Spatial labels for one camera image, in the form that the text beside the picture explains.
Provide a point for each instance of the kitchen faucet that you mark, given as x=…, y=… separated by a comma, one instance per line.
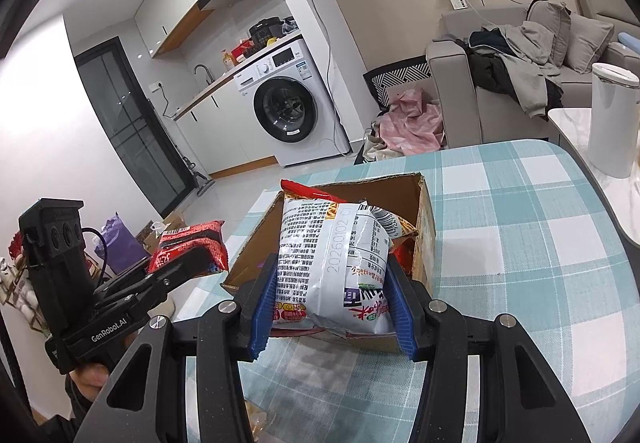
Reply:
x=210, y=75

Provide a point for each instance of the dark jacket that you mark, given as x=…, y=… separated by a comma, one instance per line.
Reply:
x=487, y=63

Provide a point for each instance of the person's left hand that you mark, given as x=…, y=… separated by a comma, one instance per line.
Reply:
x=90, y=380

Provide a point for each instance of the red orange snack packet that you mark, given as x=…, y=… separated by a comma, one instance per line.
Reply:
x=402, y=253

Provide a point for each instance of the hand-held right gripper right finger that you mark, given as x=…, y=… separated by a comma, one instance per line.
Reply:
x=402, y=313

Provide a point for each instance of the purple bag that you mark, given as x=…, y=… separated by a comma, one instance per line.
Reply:
x=120, y=243

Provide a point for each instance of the person's left forearm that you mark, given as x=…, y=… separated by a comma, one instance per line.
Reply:
x=65, y=425

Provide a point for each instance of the grey sofa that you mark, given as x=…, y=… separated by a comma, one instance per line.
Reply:
x=455, y=98

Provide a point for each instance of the light blue cushion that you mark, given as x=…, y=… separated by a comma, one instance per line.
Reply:
x=630, y=39

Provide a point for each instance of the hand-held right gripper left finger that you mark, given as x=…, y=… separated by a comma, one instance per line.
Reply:
x=262, y=318

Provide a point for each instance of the pink cloth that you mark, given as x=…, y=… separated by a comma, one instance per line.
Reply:
x=412, y=123

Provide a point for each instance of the black glass door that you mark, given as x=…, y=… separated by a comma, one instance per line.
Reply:
x=130, y=133

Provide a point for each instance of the white lidded bin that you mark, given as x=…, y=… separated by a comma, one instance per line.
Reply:
x=612, y=123

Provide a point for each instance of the white marble side table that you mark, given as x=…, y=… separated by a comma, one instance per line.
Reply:
x=570, y=133

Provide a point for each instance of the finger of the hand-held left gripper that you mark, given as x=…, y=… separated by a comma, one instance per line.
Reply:
x=190, y=264
x=120, y=283

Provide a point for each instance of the grey pillow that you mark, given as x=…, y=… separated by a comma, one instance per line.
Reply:
x=550, y=28
x=590, y=43

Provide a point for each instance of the red box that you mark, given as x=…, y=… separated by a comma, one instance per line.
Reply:
x=242, y=50

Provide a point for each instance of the white noodle packet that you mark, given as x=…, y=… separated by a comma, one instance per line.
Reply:
x=330, y=263

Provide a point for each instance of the brown cardboard box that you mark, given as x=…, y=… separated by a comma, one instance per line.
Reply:
x=167, y=228

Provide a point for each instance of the plaid teal tablecloth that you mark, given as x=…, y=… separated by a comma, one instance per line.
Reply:
x=500, y=248

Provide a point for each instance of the black rice cooker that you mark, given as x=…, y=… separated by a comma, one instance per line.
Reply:
x=265, y=32

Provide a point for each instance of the floor mop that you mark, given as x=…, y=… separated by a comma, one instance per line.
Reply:
x=200, y=180

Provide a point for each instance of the grey hoodie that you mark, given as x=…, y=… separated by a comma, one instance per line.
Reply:
x=532, y=68

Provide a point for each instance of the yellow bottle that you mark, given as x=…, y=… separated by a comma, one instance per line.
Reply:
x=228, y=60

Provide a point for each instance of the white washing machine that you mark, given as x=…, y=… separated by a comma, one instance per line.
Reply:
x=290, y=113

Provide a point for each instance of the red black snack packet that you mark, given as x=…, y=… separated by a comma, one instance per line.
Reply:
x=190, y=234

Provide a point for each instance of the white kitchen base cabinets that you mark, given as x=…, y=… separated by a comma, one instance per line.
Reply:
x=220, y=133

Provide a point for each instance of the black white patterned cushion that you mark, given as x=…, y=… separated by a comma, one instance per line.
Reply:
x=395, y=80

